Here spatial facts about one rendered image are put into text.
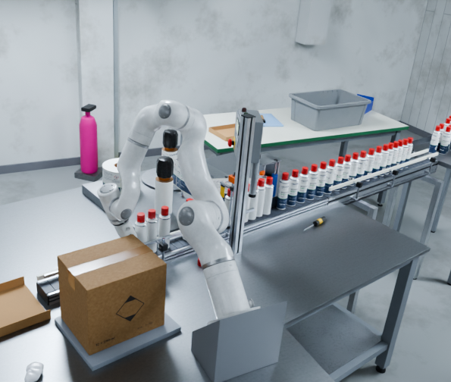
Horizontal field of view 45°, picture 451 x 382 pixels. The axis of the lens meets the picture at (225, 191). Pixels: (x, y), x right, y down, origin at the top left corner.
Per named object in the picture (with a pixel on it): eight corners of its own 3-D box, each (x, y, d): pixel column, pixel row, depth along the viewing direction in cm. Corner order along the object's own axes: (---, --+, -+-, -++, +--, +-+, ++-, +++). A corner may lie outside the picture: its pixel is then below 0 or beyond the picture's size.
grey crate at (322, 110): (336, 112, 491) (339, 88, 482) (368, 125, 461) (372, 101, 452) (283, 118, 461) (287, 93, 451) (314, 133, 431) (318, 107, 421)
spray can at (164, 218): (164, 243, 246) (166, 203, 237) (171, 248, 242) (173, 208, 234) (155, 246, 243) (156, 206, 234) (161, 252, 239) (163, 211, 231)
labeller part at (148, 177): (175, 165, 329) (175, 163, 329) (206, 183, 308) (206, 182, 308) (131, 175, 311) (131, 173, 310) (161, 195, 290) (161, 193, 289)
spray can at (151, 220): (152, 246, 242) (153, 206, 234) (158, 252, 239) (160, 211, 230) (142, 250, 239) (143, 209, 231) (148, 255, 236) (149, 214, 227)
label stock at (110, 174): (146, 187, 298) (147, 163, 292) (127, 201, 281) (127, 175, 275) (116, 179, 304) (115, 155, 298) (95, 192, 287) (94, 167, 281)
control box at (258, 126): (254, 149, 250) (258, 110, 242) (258, 163, 235) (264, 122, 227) (232, 148, 249) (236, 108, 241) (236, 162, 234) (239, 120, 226)
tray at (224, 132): (243, 126, 433) (244, 122, 432) (261, 136, 416) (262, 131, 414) (208, 131, 415) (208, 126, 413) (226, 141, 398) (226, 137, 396)
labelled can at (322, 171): (317, 192, 309) (323, 160, 300) (324, 196, 306) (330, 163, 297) (311, 195, 306) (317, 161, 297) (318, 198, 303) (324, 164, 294)
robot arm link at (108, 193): (132, 213, 217) (120, 203, 223) (122, 187, 209) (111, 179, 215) (114, 223, 214) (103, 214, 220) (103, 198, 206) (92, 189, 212)
